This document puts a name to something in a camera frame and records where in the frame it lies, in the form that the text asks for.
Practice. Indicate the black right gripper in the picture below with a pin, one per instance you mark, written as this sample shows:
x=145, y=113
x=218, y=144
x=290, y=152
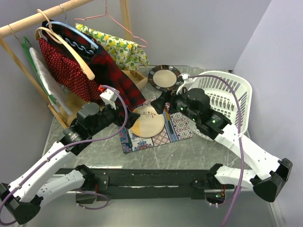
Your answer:
x=159, y=103

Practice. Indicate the wooden clothes rack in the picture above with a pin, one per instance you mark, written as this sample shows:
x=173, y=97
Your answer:
x=73, y=101

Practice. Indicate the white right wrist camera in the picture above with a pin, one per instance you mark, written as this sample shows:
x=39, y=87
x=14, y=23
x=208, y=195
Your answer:
x=185, y=83

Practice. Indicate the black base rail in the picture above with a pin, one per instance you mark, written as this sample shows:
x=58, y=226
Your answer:
x=118, y=184

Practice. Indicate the dark handled knife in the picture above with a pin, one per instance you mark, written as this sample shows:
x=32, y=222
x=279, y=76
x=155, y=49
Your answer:
x=169, y=123

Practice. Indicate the red black plaid garment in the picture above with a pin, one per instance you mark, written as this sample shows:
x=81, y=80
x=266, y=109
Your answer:
x=106, y=72

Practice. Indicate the light blue plastic hanger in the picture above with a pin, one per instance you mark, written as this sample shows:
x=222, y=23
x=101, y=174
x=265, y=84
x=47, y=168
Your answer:
x=76, y=39

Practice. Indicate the yellow lemon print skirt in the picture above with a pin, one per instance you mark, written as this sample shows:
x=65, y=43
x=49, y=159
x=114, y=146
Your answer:
x=128, y=55

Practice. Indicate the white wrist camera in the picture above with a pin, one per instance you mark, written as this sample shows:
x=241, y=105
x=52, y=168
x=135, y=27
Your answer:
x=185, y=83
x=108, y=96

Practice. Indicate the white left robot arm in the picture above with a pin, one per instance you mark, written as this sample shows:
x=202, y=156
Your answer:
x=25, y=196

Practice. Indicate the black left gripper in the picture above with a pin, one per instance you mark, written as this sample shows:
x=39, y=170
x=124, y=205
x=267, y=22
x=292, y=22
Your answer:
x=120, y=119

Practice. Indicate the white grey cloth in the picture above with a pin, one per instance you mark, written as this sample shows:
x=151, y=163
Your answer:
x=52, y=88

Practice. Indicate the dark rimmed cream plate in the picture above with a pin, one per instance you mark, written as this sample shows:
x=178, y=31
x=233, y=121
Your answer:
x=165, y=78

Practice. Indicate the beige floral plate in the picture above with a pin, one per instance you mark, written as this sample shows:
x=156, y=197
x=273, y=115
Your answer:
x=149, y=124

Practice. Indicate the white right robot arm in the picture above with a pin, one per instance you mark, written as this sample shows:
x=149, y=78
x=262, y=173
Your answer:
x=267, y=174

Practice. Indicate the white plastic laundry basket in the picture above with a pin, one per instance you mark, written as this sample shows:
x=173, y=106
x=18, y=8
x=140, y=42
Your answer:
x=229, y=94

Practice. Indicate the wooden hanger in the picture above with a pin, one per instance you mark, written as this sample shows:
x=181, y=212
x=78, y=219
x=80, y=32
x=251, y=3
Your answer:
x=38, y=34

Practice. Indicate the pink wire hanger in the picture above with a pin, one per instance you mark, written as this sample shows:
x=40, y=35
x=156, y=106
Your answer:
x=107, y=22

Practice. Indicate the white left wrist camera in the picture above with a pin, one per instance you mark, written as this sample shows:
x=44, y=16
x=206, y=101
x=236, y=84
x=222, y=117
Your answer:
x=108, y=96

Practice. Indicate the red polka dot garment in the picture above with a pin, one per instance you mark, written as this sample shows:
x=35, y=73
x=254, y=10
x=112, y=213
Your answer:
x=68, y=73

